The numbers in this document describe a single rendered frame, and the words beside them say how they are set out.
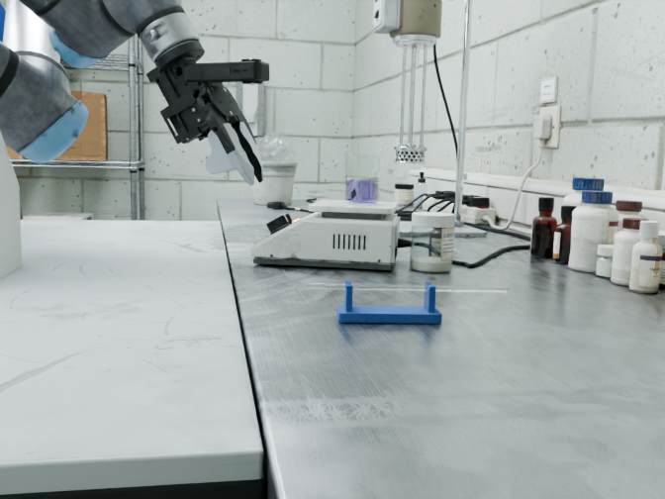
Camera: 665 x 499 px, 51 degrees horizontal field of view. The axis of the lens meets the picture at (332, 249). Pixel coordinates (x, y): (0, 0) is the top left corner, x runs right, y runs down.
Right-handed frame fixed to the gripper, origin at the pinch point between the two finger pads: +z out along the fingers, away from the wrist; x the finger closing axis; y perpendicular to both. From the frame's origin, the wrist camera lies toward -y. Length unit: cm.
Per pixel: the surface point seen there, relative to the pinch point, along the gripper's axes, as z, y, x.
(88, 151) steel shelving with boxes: -59, 130, -158
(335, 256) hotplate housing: 15.6, -5.7, 2.7
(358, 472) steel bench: 22, -23, 60
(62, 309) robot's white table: 5.8, 9.9, 36.1
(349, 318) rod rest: 19.5, -14.5, 30.5
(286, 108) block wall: -43, 69, -231
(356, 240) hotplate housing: 14.9, -9.2, 2.1
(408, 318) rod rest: 22.2, -19.0, 28.6
